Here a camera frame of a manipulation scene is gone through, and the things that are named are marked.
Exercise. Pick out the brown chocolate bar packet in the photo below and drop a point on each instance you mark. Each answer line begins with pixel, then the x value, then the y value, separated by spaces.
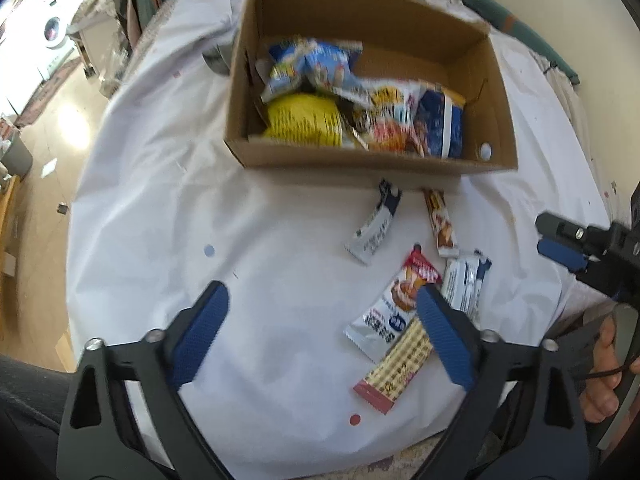
pixel 442 225

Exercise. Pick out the small black object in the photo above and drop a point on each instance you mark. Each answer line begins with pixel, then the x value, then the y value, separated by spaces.
pixel 62 208

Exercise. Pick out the grey trash bin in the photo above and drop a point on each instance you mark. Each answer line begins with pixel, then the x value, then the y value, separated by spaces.
pixel 15 157

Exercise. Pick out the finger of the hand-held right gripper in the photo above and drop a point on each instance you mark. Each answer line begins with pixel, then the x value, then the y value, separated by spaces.
pixel 557 252
pixel 560 227

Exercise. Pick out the white printed bed sheet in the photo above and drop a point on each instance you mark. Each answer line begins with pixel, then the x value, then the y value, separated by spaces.
pixel 250 240

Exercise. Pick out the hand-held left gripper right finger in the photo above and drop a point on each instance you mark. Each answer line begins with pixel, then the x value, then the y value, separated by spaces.
pixel 445 335

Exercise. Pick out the white and navy snack packet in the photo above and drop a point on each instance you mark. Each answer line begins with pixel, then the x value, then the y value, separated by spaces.
pixel 372 230
pixel 465 285

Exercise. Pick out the white cartoon snack packet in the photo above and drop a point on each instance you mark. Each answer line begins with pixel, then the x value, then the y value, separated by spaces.
pixel 395 125

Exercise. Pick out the person's left leg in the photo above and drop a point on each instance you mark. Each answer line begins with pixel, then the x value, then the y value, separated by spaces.
pixel 25 410

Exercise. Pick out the waffle biscuit packet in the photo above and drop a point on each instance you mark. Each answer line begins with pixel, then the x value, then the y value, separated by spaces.
pixel 395 370

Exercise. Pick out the wooden stool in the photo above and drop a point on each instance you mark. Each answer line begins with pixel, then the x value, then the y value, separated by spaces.
pixel 7 230

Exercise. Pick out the yellow snack packet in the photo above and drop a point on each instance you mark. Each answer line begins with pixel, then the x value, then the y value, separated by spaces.
pixel 305 120

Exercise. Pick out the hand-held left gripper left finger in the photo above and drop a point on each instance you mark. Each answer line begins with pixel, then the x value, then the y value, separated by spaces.
pixel 200 335

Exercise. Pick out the white paper scrap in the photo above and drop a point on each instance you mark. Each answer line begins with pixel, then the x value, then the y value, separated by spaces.
pixel 49 166

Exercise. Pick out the blue yellow-topped snack packet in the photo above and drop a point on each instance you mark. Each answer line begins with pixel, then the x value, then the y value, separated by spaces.
pixel 442 125

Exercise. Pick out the person's right hand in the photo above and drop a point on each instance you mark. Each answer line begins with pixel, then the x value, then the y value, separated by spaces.
pixel 602 395

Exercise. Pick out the brown cardboard box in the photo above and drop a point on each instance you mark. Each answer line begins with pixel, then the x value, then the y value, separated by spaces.
pixel 350 160

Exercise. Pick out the patterned floor mat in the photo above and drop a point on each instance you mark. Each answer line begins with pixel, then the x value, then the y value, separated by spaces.
pixel 45 92

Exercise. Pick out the light blue snack packet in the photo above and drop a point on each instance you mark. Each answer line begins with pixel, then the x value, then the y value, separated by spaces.
pixel 330 65
pixel 287 67

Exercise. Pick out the red and white snack packet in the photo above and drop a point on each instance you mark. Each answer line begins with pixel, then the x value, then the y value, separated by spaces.
pixel 385 315

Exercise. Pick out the white washing machine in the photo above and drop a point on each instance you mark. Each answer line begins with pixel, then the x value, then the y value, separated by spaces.
pixel 52 30

